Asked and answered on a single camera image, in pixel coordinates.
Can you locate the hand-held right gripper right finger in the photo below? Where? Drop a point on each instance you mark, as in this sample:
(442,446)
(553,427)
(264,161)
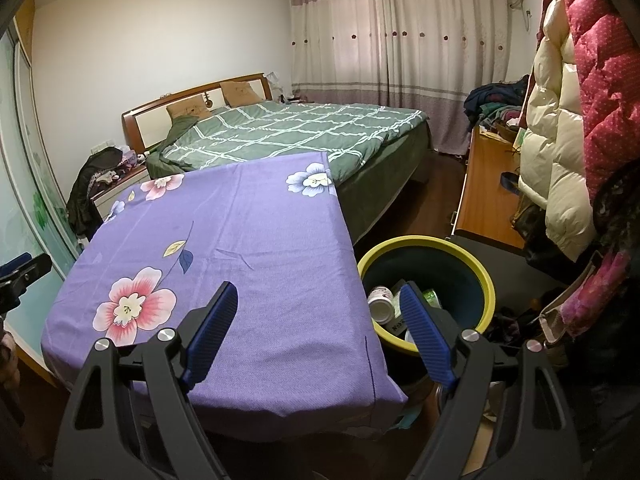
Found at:
(430,335)

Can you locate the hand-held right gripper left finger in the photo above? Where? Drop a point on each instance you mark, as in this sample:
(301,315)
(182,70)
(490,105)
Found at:
(210,335)

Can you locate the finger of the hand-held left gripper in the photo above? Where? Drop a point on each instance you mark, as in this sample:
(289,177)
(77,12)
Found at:
(30,266)

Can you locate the white plastic bottle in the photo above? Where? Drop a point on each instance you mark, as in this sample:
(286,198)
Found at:
(382,307)

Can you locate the yellow rim trash bin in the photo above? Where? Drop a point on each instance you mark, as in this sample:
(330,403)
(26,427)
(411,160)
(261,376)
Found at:
(450,270)

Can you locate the dark jacket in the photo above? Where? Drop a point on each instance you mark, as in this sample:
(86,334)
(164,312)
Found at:
(82,195)

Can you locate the purple floral table cloth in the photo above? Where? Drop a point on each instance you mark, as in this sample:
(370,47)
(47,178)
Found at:
(260,260)

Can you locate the white wooden nightstand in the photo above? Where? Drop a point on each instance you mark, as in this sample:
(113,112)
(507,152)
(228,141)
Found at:
(105,205)

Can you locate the painted glass wardrobe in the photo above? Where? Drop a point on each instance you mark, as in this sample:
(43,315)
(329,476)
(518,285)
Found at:
(25,160)

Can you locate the wooden desk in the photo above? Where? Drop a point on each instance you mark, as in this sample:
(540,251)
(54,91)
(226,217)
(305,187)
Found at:
(487,195)

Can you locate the dark green bed sheet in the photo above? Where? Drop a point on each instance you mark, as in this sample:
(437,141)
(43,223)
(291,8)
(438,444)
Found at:
(385,180)

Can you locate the pink floral garment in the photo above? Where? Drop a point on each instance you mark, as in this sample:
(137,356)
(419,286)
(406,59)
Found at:
(595,295)

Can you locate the wooden bed headboard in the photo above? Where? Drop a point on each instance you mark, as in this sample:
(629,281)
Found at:
(137,130)

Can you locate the brown pillow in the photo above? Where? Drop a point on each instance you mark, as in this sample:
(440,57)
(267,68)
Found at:
(185,109)
(242,92)

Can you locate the bed with green quilt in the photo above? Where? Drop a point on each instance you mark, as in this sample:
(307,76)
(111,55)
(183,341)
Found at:
(300,130)

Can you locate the pile of clothes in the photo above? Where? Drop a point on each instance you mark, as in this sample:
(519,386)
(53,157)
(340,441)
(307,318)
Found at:
(492,100)

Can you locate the pink white curtain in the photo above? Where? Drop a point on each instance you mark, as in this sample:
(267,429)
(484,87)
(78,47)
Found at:
(390,50)

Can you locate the red down jacket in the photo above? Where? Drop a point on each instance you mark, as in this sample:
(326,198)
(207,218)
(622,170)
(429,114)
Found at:
(600,60)

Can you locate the wall outlet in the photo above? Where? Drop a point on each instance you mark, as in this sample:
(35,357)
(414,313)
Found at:
(99,149)

